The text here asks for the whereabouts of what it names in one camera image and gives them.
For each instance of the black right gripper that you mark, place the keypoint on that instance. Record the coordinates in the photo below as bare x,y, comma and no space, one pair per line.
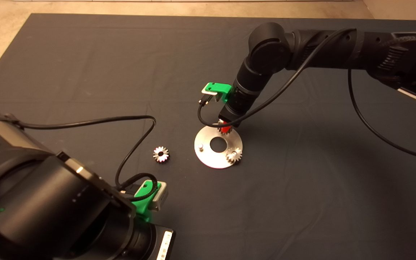
238,104

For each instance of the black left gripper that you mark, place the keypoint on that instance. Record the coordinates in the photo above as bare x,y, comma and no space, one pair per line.
144,242

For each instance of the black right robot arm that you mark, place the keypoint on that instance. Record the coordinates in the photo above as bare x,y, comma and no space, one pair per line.
269,47

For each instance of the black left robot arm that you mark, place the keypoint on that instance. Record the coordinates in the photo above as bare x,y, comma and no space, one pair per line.
42,209

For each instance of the round metal carrier plate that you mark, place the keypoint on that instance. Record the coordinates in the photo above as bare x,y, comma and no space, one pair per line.
208,159

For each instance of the dark grey table cloth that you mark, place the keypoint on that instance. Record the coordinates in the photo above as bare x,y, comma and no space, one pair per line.
121,54

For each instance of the green left camera mount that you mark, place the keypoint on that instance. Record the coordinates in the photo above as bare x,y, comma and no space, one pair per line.
141,207

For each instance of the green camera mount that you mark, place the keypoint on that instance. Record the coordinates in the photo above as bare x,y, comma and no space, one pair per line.
141,207
219,87

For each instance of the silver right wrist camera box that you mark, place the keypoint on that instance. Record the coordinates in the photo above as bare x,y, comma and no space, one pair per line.
209,93

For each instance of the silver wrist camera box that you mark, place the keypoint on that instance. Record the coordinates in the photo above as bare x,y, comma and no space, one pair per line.
209,93
161,198

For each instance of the green right camera mount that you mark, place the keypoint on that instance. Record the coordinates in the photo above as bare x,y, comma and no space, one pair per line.
219,87

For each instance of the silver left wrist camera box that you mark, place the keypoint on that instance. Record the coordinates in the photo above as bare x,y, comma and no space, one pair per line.
161,198

